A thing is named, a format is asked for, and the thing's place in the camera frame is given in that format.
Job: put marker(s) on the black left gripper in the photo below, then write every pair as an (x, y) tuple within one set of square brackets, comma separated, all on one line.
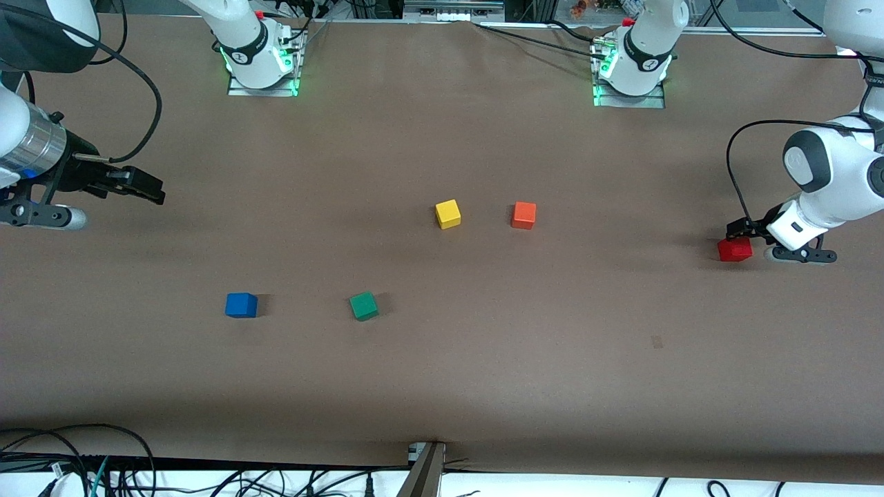
[(751, 227)]

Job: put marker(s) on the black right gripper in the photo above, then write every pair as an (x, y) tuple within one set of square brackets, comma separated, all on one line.
[(79, 172)]

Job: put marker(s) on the red wooden block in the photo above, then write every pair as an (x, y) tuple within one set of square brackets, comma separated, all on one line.
[(734, 250)]

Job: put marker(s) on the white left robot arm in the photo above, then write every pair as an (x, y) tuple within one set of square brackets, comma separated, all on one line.
[(836, 179)]

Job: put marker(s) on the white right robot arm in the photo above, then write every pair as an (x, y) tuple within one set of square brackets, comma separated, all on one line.
[(248, 55)]

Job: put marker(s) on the blue wooden block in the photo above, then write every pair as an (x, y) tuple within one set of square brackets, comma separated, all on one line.
[(240, 305)]

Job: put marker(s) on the orange wooden block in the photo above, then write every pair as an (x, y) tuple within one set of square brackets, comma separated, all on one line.
[(523, 215)]

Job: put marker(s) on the green wooden block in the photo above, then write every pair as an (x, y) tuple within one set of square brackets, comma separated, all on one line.
[(363, 306)]

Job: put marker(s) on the yellow wooden block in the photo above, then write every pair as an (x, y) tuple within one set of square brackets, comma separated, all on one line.
[(448, 215)]

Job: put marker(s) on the small orange figure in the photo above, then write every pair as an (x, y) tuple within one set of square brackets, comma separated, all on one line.
[(579, 7)]

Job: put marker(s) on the brown table cover sheet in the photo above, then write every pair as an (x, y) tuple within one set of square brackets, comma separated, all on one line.
[(442, 379)]

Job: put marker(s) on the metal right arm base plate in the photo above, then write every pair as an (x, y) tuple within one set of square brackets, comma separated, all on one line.
[(262, 92)]

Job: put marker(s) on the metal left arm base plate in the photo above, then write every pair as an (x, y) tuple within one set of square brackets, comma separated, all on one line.
[(632, 102)]

